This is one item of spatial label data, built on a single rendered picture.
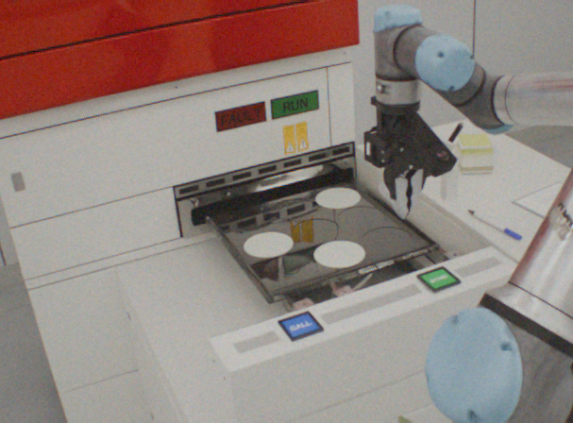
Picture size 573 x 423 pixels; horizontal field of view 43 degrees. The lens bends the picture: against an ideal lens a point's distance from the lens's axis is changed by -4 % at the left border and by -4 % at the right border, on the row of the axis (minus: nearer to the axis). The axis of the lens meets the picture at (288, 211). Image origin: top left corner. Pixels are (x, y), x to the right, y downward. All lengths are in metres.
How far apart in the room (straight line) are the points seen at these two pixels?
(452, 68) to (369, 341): 0.45
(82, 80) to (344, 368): 0.73
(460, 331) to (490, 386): 0.07
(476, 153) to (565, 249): 0.87
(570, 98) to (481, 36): 2.83
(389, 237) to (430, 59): 0.56
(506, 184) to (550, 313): 0.87
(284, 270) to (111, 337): 0.53
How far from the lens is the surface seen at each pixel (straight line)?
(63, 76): 1.47
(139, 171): 1.61
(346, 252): 1.49
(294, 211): 1.65
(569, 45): 4.30
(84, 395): 1.87
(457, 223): 1.48
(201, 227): 1.70
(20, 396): 2.74
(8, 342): 3.03
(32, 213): 1.61
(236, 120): 1.64
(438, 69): 1.06
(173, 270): 1.64
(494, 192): 1.58
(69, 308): 1.73
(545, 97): 1.08
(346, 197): 1.69
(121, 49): 1.47
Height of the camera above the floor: 1.67
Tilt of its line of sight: 28 degrees down
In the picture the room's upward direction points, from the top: 5 degrees counter-clockwise
